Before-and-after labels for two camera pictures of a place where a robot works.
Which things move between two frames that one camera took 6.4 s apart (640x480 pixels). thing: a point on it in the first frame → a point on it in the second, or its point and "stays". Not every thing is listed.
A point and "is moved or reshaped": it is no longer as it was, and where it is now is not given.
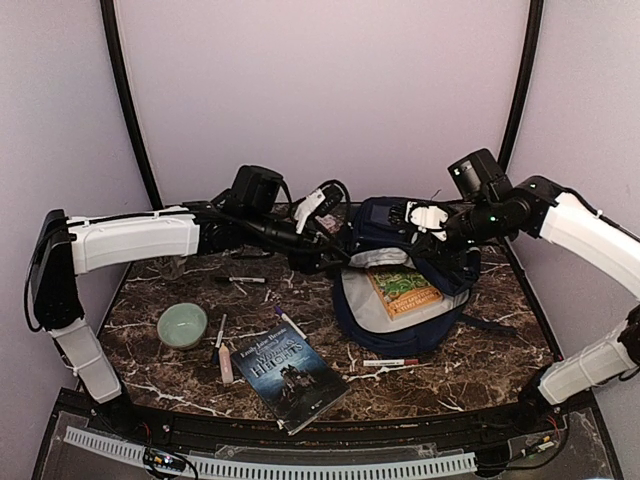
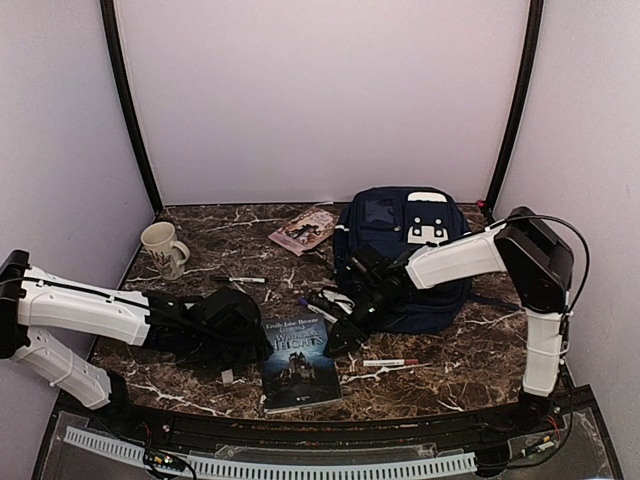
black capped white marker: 240,279 stays
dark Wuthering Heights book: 293,379 is moved or reshaped
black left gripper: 310,264 → 254,349
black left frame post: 107,10 stays
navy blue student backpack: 382,241 is moved or reshaped
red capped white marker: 393,362 stays
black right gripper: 428,243 → 340,329
